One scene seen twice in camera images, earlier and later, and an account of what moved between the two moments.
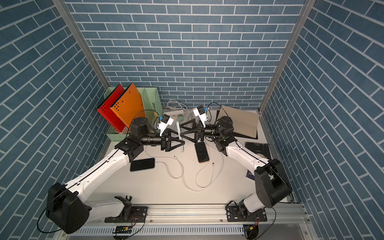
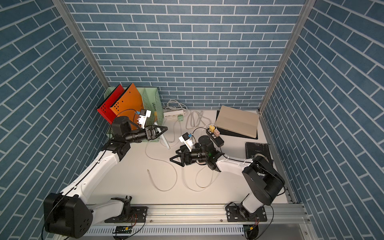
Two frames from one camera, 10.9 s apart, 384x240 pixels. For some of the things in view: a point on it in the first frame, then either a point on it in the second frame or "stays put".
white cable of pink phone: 201,169 stays put
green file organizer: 151,100 stays put
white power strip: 175,113 stays put
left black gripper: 165,145 -> 149,129
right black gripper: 200,134 -> 188,154
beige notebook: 244,122 stays put
